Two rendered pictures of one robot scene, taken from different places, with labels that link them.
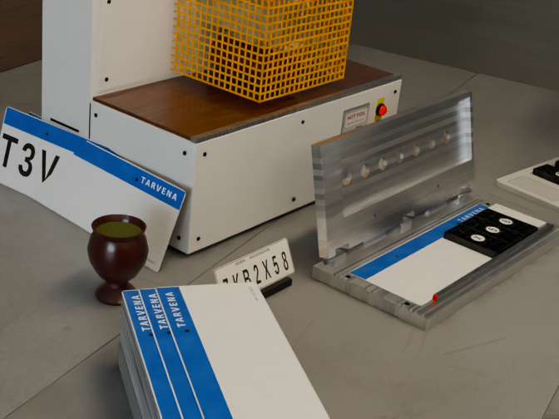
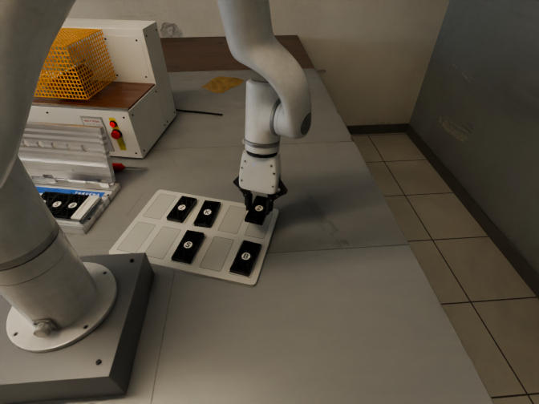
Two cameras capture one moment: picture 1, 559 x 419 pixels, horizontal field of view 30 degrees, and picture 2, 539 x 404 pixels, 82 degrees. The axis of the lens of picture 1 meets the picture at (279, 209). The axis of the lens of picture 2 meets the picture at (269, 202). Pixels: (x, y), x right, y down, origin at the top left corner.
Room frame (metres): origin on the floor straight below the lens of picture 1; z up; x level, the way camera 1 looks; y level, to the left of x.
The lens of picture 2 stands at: (1.80, -1.24, 1.55)
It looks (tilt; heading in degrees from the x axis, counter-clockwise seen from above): 42 degrees down; 61
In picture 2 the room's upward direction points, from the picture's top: straight up
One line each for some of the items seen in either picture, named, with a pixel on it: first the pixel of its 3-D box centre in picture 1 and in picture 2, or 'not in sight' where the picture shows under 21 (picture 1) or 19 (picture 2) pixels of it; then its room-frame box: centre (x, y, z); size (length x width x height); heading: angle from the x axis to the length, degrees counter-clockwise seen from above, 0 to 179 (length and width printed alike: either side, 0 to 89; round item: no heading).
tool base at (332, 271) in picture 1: (446, 248); (35, 198); (1.52, -0.27, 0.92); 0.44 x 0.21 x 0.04; 143
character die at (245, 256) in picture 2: not in sight; (245, 257); (1.98, -0.79, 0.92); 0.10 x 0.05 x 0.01; 44
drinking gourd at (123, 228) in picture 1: (117, 261); not in sight; (1.28, 0.22, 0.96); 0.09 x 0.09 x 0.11
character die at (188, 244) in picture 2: not in sight; (188, 246); (1.87, -0.68, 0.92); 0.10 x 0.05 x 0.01; 48
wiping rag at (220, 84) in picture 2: not in sight; (221, 82); (2.39, 0.33, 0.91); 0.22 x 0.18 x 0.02; 32
